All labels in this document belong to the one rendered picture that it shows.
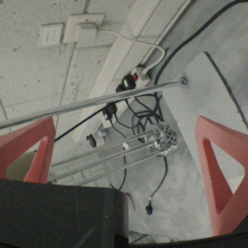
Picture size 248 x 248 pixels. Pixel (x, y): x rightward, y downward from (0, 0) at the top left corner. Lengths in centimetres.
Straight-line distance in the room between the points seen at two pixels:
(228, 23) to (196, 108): 22
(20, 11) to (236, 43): 43
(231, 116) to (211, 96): 7
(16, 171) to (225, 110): 42
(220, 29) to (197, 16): 7
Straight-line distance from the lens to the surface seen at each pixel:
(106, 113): 83
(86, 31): 47
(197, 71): 50
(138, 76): 63
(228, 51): 46
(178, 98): 56
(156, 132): 39
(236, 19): 45
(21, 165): 29
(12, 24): 44
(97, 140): 108
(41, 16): 44
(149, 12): 48
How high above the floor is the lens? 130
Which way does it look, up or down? 28 degrees down
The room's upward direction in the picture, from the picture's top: 107 degrees counter-clockwise
